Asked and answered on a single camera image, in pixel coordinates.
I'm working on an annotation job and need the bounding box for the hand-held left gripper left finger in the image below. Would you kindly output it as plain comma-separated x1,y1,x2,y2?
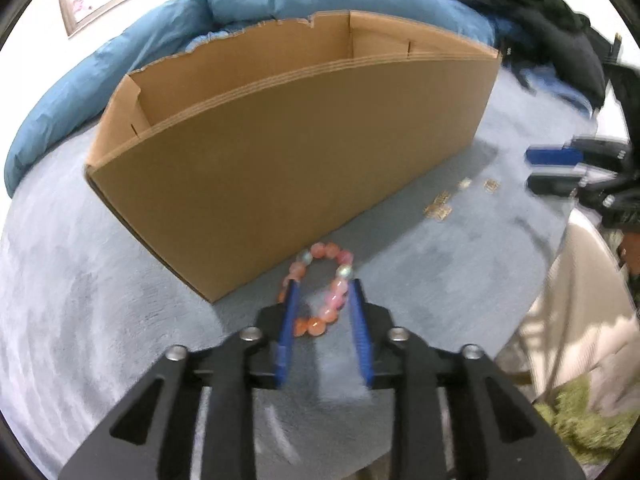
59,280,303,480

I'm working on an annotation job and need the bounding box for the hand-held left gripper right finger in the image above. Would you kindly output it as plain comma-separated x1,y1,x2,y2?
350,279,586,480

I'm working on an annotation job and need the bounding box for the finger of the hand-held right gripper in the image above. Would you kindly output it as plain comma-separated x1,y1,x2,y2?
527,172,589,199
525,144,583,166

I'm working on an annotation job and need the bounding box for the pink orange bead bracelet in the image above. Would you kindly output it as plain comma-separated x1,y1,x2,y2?
277,242,356,338

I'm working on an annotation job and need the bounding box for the gold butterfly charm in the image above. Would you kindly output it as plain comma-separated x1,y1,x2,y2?
424,192,454,221

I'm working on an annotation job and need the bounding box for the brown cardboard box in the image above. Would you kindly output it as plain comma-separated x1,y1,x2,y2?
84,10,503,303

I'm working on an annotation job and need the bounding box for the black headboard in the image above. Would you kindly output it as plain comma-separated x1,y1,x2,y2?
595,32,640,113

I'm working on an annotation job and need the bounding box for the person's right leg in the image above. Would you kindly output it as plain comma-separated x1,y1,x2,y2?
495,207,640,418

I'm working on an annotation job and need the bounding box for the black jacket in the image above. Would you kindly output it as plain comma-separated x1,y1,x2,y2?
445,0,608,111

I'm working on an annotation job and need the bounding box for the green shaggy rug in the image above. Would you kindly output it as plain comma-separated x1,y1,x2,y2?
532,377,638,466

